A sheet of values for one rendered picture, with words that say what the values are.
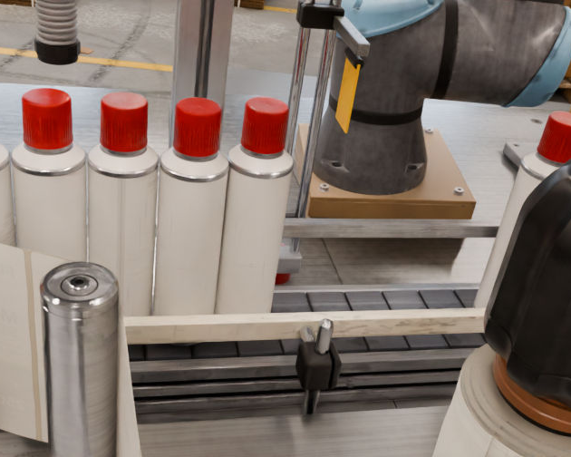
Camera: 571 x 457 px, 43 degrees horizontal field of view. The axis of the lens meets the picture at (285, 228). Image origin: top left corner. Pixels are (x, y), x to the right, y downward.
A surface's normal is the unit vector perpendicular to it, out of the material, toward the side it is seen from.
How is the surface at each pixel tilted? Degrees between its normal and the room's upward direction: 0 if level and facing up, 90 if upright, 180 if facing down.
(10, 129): 0
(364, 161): 75
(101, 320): 90
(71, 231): 90
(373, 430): 0
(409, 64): 92
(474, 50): 70
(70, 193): 90
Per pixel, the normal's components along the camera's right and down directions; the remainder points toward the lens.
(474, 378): 0.11, -0.85
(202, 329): 0.20, 0.54
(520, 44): 0.00, 0.26
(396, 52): 0.00, 0.50
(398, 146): 0.43, 0.24
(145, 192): 0.79, 0.40
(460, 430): -0.97, 0.00
